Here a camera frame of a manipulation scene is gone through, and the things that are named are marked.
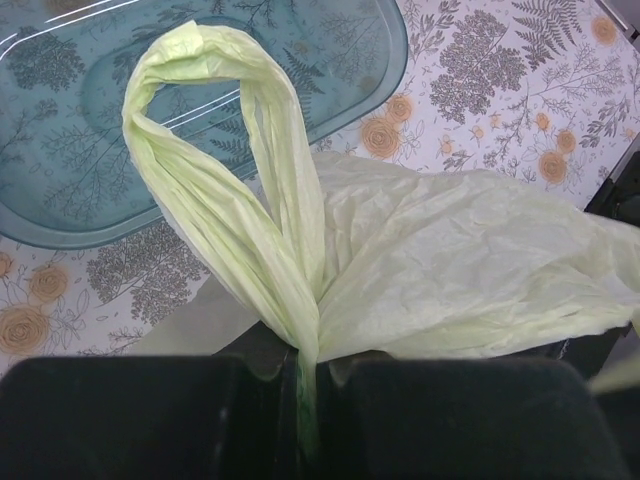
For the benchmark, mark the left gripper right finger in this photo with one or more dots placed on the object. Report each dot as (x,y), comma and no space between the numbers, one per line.
(527,415)

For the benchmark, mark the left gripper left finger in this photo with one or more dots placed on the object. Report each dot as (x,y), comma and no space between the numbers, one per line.
(144,418)

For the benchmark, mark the light green plastic grocery bag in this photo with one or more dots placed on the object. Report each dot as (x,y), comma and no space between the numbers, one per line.
(345,254)

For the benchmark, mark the blue transparent plastic tray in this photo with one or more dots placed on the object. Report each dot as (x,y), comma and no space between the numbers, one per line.
(66,178)

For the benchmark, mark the floral table mat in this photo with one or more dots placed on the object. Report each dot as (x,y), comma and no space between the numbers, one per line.
(544,91)

